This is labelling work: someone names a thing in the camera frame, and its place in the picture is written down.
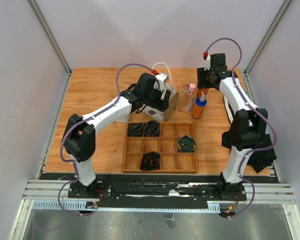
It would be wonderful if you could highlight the clear bottle pink cap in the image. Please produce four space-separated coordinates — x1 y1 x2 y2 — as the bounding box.
181 83 197 112

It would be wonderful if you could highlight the blue pump bottle orange base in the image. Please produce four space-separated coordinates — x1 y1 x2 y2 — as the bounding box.
191 97 207 119

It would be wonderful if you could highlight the white bottle black cap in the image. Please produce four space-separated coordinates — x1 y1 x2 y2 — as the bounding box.
116 114 130 124

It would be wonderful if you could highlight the black white striped cloth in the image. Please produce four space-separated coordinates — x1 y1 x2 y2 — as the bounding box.
223 96 234 124

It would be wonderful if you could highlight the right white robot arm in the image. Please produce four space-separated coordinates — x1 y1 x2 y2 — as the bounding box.
197 51 268 200

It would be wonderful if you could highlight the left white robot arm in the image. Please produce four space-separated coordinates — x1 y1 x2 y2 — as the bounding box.
60 72 171 198

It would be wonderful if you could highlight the rolled dark belt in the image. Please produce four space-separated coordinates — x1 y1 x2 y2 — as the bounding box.
143 120 160 137
127 122 144 137

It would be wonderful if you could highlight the rolled dark belt top left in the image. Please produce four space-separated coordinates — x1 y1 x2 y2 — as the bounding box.
127 122 144 137

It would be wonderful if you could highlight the rolled blue yellow belt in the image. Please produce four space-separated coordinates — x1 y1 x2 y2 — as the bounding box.
177 135 196 153

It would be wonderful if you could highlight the rolled black orange belt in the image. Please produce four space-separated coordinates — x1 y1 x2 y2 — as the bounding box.
139 151 161 172

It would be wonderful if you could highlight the wooden compartment tray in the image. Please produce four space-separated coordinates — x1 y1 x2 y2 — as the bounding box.
122 122 198 174

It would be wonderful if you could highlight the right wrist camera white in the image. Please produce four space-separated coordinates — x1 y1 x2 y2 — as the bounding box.
203 55 211 70

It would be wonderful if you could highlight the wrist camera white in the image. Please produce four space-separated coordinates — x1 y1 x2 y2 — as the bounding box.
153 73 169 92
203 55 211 70

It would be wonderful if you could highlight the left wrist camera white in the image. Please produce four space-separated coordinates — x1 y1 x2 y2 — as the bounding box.
153 73 169 92

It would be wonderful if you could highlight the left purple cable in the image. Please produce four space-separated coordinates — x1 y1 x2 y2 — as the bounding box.
56 63 157 217

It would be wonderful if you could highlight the purple cable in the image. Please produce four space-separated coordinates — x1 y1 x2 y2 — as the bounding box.
56 63 157 217
202 37 278 221

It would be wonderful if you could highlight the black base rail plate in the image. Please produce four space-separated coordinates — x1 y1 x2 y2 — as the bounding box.
67 173 248 208

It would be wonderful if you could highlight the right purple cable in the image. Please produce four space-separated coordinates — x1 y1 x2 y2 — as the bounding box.
202 37 278 221

